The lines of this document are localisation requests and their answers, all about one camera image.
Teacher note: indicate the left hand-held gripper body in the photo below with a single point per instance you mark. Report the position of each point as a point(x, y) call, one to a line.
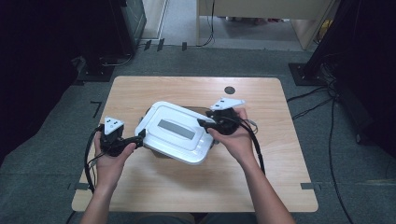
point(112, 141)

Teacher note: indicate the person's right hand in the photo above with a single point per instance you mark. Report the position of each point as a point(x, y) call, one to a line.
point(239, 146)

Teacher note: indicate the black floor tape corner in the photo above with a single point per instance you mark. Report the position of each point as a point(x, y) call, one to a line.
point(98, 107)

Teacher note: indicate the clear plastic storage box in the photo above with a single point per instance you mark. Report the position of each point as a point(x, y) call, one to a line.
point(194, 109)

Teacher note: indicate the white box lid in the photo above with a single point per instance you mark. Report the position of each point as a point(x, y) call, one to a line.
point(174, 137)

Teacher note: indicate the person's left hand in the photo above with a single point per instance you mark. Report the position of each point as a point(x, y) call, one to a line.
point(109, 171)

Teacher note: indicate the dark glass cabinet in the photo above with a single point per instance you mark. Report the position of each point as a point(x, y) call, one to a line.
point(134, 21)

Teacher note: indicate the round dark table grommet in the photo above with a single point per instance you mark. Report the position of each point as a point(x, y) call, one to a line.
point(229, 90)

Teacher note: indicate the light wooden desk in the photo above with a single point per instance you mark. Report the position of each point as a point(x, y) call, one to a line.
point(264, 7)

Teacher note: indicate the black stand base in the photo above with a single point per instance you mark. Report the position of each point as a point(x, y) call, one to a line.
point(95, 73)

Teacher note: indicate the black metal stand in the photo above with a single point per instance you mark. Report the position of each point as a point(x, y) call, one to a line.
point(303, 74)

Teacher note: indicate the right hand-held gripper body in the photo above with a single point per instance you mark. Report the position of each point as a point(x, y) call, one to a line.
point(227, 123)

